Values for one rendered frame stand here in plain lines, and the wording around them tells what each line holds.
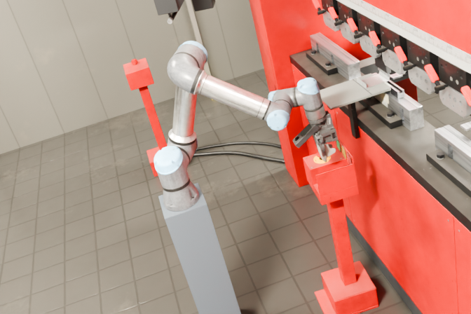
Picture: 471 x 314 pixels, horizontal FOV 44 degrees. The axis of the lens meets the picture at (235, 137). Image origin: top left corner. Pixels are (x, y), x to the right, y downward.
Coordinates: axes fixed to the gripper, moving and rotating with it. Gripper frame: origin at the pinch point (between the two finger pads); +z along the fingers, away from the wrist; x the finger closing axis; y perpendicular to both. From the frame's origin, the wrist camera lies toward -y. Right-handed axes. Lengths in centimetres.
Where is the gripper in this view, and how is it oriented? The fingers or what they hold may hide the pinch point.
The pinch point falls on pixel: (323, 160)
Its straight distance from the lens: 233.1
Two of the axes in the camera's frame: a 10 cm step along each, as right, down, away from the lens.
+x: -1.9, -4.5, 8.7
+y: 9.3, -3.6, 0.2
